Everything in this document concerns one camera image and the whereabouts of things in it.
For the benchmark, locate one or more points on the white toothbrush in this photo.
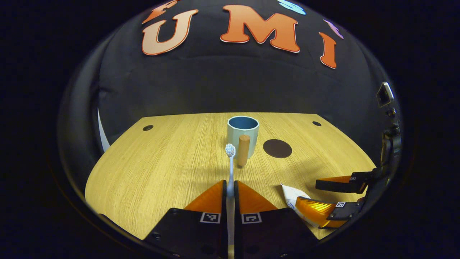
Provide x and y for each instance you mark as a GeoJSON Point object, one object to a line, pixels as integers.
{"type": "Point", "coordinates": [230, 169]}

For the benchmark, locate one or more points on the wooden desktop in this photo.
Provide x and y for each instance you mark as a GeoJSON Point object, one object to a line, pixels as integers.
{"type": "Point", "coordinates": [161, 172]}

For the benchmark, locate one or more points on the black backdrop cloth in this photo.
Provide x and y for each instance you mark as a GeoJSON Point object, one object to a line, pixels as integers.
{"type": "Point", "coordinates": [233, 82]}

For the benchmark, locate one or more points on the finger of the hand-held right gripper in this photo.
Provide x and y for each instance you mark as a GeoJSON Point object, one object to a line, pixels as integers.
{"type": "Point", "coordinates": [345, 214]}
{"type": "Point", "coordinates": [341, 183]}

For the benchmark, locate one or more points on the white toothpaste tube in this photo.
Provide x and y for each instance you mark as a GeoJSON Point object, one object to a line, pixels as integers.
{"type": "Point", "coordinates": [291, 196]}

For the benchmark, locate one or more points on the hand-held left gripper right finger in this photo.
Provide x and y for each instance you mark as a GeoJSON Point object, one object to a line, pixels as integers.
{"type": "Point", "coordinates": [238, 230]}

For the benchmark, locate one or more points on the dark brown round coaster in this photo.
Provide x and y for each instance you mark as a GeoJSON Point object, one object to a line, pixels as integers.
{"type": "Point", "coordinates": [277, 148]}

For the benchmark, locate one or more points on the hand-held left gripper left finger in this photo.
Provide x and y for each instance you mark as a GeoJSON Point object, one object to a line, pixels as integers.
{"type": "Point", "coordinates": [224, 230]}

